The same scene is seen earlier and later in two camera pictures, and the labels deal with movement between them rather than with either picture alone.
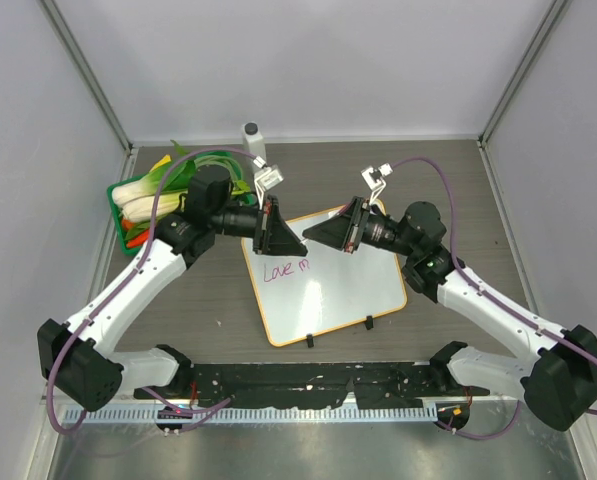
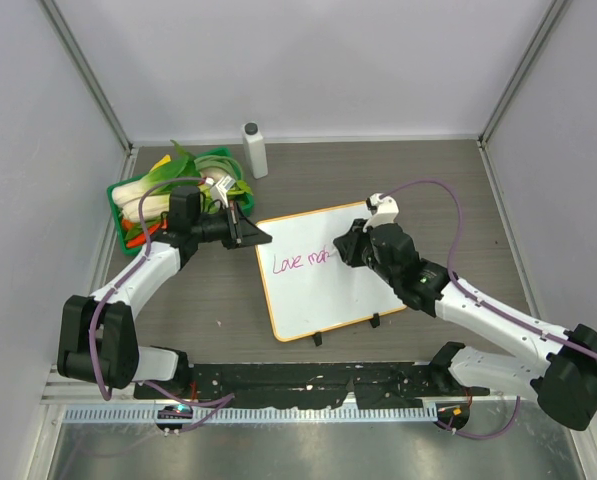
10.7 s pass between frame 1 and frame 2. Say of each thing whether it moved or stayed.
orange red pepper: stayed
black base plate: stayed
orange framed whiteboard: stayed
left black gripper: moved
